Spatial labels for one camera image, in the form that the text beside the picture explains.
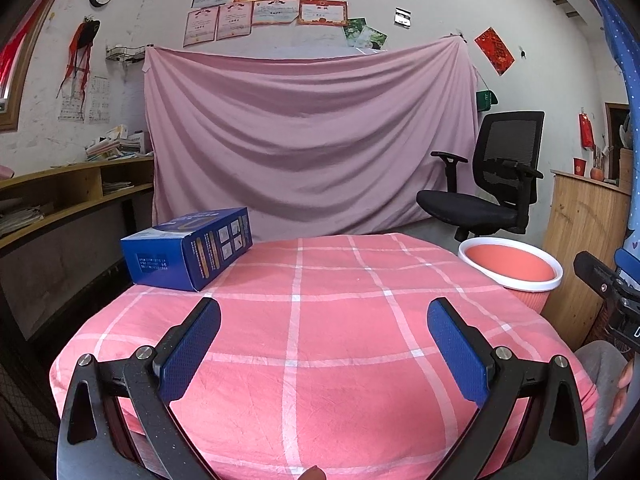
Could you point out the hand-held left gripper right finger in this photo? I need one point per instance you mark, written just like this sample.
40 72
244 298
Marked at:
457 347

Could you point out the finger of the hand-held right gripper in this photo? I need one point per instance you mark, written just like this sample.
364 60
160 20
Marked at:
627 267
595 275

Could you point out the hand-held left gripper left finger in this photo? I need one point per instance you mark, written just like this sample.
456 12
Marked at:
192 345

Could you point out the pink basket with white rim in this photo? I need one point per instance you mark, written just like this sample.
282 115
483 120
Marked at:
510 265

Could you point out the person's right hand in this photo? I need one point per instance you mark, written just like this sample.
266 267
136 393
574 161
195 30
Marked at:
624 385

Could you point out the person's left hand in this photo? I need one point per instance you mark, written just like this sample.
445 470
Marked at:
313 474

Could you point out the wooden cabinet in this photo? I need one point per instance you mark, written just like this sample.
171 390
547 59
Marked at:
580 230

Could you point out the person's grey trouser leg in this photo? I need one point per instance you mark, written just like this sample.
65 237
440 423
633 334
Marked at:
597 375

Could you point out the blue cardboard box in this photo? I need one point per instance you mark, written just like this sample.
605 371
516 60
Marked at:
180 255

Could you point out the red cup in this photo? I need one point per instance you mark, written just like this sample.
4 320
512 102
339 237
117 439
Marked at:
580 166

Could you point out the pink checked tablecloth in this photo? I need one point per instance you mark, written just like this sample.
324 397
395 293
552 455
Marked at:
320 360

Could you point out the red hanging ornament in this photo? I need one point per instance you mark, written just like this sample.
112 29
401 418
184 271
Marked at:
586 132

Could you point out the black office chair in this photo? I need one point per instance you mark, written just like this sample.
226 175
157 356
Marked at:
505 160

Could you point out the green hanging bag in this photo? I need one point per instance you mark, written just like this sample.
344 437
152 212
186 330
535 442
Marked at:
485 100

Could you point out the pile of papers in shelf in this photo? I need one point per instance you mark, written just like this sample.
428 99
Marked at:
25 220

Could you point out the stack of books and papers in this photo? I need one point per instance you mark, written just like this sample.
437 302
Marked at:
117 145

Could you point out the pink hanging sheet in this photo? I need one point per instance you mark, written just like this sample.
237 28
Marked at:
310 135

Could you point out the red hanging tassel decoration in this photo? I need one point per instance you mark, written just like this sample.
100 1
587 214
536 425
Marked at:
80 45

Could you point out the small black white picture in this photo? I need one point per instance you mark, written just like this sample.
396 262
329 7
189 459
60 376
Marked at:
402 17

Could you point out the wooden wall shelf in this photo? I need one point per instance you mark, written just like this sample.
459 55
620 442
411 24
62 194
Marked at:
75 180

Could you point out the red wall poster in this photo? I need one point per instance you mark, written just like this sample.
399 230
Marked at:
494 51

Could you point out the paper wall calendar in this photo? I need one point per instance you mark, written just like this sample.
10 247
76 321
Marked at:
97 102

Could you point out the green wall photo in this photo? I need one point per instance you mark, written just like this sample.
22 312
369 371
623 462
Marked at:
374 39
353 29

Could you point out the wooden window frame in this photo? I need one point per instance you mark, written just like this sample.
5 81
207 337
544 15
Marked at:
25 70

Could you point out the group of wall certificates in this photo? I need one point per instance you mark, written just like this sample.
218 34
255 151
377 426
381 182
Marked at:
275 0

